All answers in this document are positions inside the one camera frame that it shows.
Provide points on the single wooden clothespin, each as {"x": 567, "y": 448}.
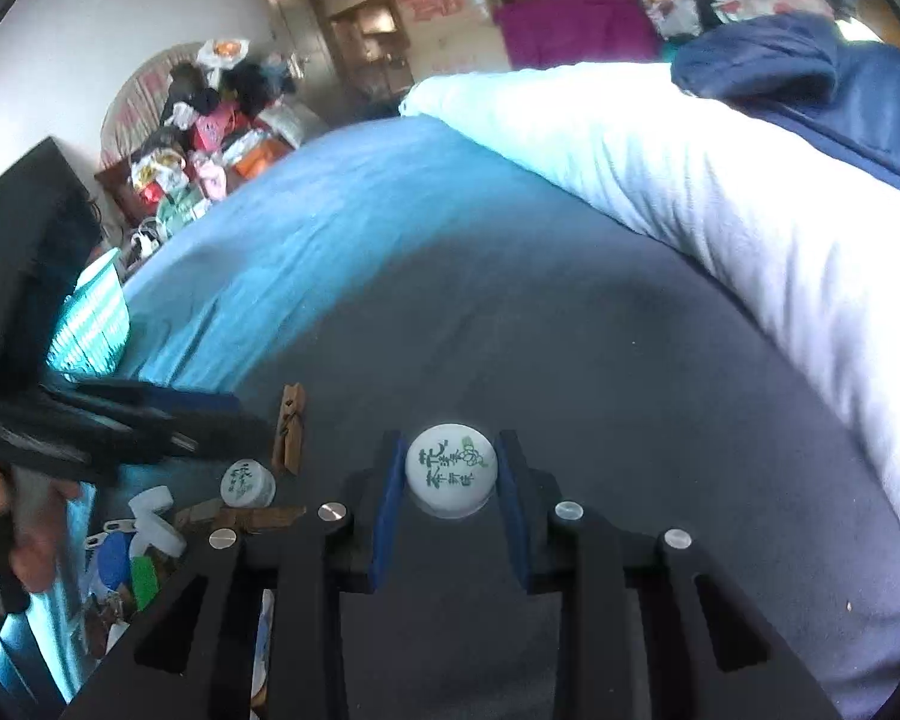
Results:
{"x": 289, "y": 427}

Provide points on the person's left hand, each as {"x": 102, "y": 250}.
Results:
{"x": 41, "y": 540}

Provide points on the red printed cardboard box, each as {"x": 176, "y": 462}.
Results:
{"x": 450, "y": 22}

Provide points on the wooden headboard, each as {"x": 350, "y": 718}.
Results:
{"x": 881, "y": 22}

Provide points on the blue round printed lid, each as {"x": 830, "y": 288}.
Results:
{"x": 116, "y": 562}

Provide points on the tall white bottle cap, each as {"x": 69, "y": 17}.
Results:
{"x": 154, "y": 521}

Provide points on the pink striped round board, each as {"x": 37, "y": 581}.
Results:
{"x": 131, "y": 109}

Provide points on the teal plastic basket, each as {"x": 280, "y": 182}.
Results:
{"x": 94, "y": 322}

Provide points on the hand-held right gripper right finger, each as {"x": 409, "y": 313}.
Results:
{"x": 514, "y": 525}

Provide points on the white green printed bottle cap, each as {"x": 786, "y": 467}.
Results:
{"x": 450, "y": 469}
{"x": 246, "y": 481}

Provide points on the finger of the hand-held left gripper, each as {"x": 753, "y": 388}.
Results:
{"x": 142, "y": 439}
{"x": 142, "y": 395}

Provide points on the green plastic clip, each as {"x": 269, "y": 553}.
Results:
{"x": 144, "y": 579}

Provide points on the magenta cloth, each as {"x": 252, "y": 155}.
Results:
{"x": 570, "y": 34}

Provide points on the white fleece blanket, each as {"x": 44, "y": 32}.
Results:
{"x": 720, "y": 165}

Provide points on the pile of caps and clothespins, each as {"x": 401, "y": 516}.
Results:
{"x": 247, "y": 519}

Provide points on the brown wooden door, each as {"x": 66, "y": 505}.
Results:
{"x": 292, "y": 30}

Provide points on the navy blue quilt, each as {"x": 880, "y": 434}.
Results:
{"x": 832, "y": 97}

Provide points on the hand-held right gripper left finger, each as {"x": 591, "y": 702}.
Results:
{"x": 386, "y": 525}

